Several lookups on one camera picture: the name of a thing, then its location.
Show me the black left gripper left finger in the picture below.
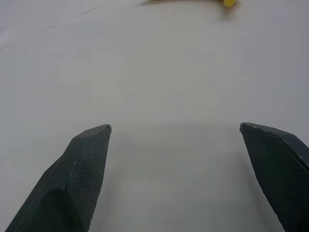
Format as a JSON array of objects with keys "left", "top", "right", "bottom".
[{"left": 4, "top": 124, "right": 112, "bottom": 232}]

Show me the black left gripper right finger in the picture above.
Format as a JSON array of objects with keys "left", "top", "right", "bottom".
[{"left": 239, "top": 122, "right": 309, "bottom": 232}]

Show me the yellow object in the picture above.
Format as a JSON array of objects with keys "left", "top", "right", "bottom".
[{"left": 141, "top": 0, "right": 238, "bottom": 7}]

